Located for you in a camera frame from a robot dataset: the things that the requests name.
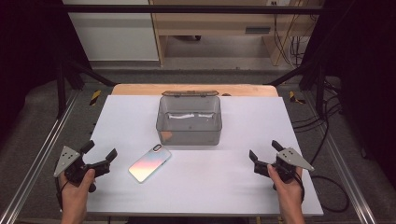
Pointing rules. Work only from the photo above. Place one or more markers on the wooden desk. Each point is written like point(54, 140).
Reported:
point(218, 25)

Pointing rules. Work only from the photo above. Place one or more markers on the white cabinet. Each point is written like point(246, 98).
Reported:
point(115, 34)

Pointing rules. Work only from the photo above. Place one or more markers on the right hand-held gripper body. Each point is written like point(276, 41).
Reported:
point(288, 161)

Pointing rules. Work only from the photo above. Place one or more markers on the iridescent phone case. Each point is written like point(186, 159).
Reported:
point(150, 163)

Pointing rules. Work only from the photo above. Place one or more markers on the person's left hand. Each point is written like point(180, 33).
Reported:
point(74, 189)

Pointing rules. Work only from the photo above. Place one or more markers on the transparent grey storage box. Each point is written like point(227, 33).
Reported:
point(189, 124)

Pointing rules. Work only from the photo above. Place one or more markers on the aluminium rail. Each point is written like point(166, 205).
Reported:
point(37, 155)
point(345, 174)

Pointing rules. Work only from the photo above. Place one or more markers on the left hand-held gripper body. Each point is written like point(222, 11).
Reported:
point(71, 166)

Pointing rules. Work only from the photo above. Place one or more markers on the person's right hand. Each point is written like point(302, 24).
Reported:
point(288, 191)

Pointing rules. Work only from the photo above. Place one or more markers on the yellow black tape marker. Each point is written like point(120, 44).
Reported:
point(294, 97)
point(95, 97)

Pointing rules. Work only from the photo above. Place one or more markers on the black horizontal frame bar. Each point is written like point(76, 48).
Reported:
point(186, 9)

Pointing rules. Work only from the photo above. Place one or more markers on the black metal stand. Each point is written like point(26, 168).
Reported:
point(319, 87)
point(62, 90)

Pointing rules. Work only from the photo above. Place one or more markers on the white board mat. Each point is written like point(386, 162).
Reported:
point(205, 183)

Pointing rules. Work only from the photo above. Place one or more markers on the wooden table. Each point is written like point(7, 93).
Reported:
point(140, 89)

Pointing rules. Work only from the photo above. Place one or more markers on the black curtain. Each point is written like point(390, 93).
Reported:
point(364, 77)
point(28, 62)

